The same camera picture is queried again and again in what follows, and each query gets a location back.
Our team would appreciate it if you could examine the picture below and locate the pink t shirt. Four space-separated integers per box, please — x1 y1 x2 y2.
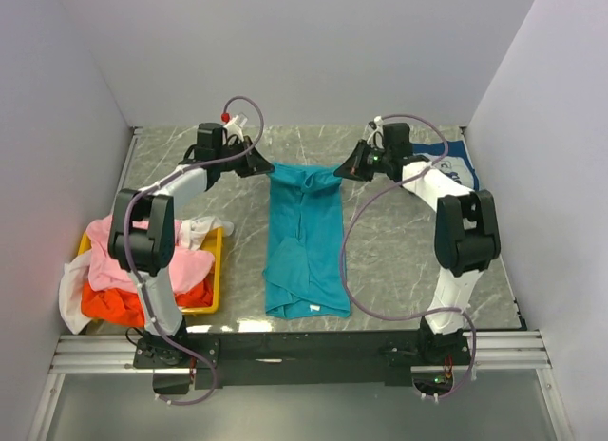
85 215 224 295

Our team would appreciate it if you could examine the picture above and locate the white t shirt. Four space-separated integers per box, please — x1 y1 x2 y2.
58 216 234 334

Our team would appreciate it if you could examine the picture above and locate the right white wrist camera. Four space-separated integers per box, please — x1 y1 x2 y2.
367 115 385 149

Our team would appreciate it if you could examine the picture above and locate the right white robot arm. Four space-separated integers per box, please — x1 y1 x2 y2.
333 114 501 364

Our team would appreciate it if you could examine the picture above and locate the yellow plastic bin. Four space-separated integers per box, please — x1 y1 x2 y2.
77 224 224 315

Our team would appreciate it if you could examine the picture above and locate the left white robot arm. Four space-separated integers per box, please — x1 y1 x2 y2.
107 113 275 367

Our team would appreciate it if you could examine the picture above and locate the purple cable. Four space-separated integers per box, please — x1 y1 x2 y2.
340 113 478 401
122 95 265 408

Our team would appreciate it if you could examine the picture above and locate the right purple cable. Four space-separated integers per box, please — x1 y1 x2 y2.
340 113 478 401

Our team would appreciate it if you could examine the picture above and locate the folded navy printed t shirt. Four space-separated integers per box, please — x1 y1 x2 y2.
413 141 480 190

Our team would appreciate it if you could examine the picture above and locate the teal t shirt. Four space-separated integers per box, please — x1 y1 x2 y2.
263 163 351 320

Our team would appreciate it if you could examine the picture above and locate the orange t shirt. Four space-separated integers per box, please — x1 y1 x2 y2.
81 278 216 328

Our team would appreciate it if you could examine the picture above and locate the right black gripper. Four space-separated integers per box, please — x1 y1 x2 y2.
333 140 391 182

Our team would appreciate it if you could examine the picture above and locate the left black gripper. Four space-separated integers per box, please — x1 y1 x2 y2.
216 136 276 178

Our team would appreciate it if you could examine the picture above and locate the black base beam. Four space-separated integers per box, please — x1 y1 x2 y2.
132 330 476 395

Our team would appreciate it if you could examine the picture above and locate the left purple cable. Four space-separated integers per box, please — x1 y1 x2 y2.
122 95 265 408

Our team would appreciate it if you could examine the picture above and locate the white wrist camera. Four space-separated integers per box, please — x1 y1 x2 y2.
220 111 248 144
367 115 385 149

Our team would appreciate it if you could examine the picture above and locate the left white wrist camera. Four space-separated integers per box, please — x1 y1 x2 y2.
220 111 248 144

